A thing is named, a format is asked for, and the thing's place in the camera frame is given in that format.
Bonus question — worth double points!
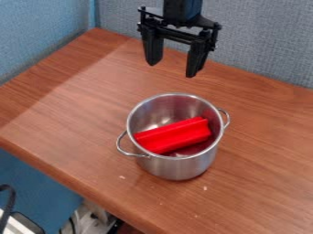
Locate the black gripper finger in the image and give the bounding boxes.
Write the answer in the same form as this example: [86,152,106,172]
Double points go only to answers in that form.
[186,40,210,78]
[141,26,164,66]

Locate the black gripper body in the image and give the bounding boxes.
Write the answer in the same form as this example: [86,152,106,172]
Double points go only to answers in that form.
[138,0,221,50]

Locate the stainless steel pot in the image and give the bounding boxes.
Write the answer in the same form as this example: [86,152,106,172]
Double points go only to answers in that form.
[121,92,230,181]

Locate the red block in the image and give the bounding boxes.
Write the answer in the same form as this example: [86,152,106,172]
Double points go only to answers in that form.
[134,117,212,154]

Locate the white power strip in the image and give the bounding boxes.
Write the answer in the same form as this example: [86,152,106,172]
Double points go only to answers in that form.
[58,200,118,234]

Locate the grey white device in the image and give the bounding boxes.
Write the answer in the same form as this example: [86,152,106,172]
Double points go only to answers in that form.
[2,212,46,234]

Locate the black cable loop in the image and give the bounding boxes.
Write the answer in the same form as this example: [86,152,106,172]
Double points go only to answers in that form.
[0,184,18,234]

